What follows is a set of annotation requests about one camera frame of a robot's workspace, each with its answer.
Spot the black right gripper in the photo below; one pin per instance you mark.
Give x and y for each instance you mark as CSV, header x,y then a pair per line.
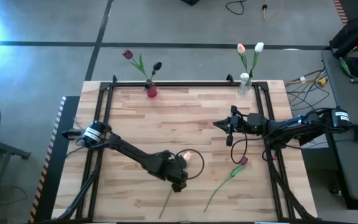
x,y
255,123

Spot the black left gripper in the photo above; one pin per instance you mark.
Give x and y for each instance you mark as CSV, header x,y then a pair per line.
x,y
172,169

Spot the cream peach artificial tulip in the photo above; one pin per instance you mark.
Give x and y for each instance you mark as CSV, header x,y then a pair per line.
x,y
187,156

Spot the purple artificial tulip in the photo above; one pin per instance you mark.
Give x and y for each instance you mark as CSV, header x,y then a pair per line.
x,y
237,170

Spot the pink artificial tulip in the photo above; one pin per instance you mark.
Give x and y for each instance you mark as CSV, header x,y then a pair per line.
x,y
241,48

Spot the white artificial tulip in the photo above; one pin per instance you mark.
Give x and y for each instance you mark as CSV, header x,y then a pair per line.
x,y
258,47

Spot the black artificial tulip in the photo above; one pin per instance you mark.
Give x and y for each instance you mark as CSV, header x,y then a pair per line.
x,y
157,66

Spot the dark red artificial tulip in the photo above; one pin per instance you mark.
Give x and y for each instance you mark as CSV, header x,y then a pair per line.
x,y
128,54

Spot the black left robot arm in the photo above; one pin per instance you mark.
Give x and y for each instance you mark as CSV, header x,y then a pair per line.
x,y
135,154

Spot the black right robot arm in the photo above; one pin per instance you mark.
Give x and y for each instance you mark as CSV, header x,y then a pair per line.
x,y
291,127

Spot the clear ribbed glass vase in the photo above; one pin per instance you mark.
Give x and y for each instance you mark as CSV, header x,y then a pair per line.
x,y
244,88

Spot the red ribbed glass vase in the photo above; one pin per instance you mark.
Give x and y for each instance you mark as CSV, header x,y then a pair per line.
x,y
151,92

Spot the wooden work table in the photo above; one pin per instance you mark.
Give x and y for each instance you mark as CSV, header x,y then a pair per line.
x,y
197,83

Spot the black hazard striped mat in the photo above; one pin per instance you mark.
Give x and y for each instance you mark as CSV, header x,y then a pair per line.
x,y
57,180

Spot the grey table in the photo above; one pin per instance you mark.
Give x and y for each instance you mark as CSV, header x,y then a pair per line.
x,y
346,93

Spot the black equipment pile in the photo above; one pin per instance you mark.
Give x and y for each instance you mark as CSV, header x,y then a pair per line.
x,y
350,34

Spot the grey metal stand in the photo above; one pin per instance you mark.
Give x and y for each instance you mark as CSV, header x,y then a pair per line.
x,y
2,148

